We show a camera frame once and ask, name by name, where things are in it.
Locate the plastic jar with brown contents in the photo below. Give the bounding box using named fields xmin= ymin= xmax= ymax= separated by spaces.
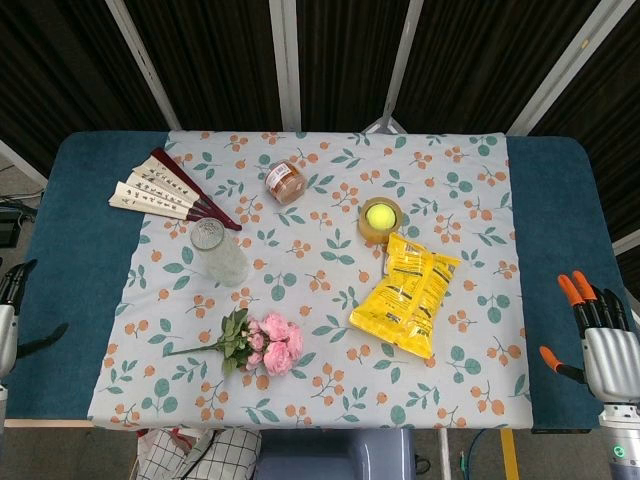
xmin=264 ymin=158 xmax=307 ymax=205

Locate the clear glass vase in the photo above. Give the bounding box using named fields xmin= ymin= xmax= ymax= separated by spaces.
xmin=189 ymin=217 xmax=250 ymax=288

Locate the yellow-green tennis ball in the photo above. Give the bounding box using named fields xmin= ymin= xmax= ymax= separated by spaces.
xmin=365 ymin=202 xmax=396 ymax=230

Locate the clear packing tape roll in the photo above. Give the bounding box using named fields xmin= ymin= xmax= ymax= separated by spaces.
xmin=357 ymin=196 xmax=405 ymax=246

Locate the floral patterned tablecloth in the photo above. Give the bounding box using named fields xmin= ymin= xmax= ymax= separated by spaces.
xmin=86 ymin=130 xmax=533 ymax=430

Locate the blue cable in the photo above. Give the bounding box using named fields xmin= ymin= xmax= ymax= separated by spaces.
xmin=459 ymin=429 xmax=487 ymax=480

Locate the black device with cables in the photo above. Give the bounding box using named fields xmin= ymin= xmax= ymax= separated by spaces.
xmin=0 ymin=195 xmax=38 ymax=247

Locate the yellow snack bag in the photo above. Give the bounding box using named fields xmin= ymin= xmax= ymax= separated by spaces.
xmin=348 ymin=231 xmax=462 ymax=360

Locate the pink flower bouquet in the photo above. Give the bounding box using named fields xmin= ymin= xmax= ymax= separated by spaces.
xmin=165 ymin=307 xmax=305 ymax=377

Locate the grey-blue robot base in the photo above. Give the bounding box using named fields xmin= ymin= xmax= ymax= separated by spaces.
xmin=255 ymin=428 xmax=415 ymax=480

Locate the paper folding fan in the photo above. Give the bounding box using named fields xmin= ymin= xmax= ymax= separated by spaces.
xmin=108 ymin=147 xmax=243 ymax=232

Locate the blue table cover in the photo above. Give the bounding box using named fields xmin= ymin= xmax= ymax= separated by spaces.
xmin=2 ymin=130 xmax=631 ymax=434

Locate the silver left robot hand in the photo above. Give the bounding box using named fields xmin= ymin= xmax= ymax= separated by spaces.
xmin=0 ymin=258 xmax=70 ymax=381

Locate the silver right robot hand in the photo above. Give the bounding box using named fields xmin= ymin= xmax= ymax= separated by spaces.
xmin=539 ymin=270 xmax=640 ymax=404

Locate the white checkered bag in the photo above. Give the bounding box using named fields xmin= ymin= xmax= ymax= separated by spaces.
xmin=135 ymin=427 xmax=263 ymax=480

